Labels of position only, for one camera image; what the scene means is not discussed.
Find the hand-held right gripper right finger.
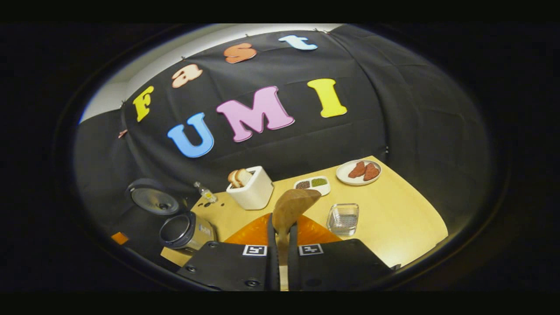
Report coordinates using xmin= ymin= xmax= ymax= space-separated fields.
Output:
xmin=287 ymin=214 xmax=401 ymax=291

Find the white toaster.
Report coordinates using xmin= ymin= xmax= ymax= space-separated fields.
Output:
xmin=226 ymin=166 xmax=275 ymax=210

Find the white round plate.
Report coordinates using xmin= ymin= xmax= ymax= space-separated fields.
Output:
xmin=336 ymin=159 xmax=382 ymax=186

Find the white divided grain dish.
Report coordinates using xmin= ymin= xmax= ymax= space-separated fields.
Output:
xmin=294 ymin=176 xmax=331 ymax=196

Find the black backdrop cloth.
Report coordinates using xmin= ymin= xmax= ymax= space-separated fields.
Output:
xmin=73 ymin=24 xmax=490 ymax=245

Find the wooden spoon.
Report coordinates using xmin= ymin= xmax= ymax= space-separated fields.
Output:
xmin=272 ymin=189 xmax=322 ymax=263

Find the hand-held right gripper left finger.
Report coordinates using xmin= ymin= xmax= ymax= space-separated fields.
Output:
xmin=177 ymin=213 xmax=281 ymax=291

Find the small glass bottle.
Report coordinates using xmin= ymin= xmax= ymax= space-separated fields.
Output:
xmin=194 ymin=182 xmax=218 ymax=203

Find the clear glass chopstick holder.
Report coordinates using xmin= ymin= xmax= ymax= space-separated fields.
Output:
xmin=326 ymin=203 xmax=360 ymax=237

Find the dark lidded rice cooker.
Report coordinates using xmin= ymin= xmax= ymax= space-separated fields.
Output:
xmin=126 ymin=178 xmax=217 ymax=255

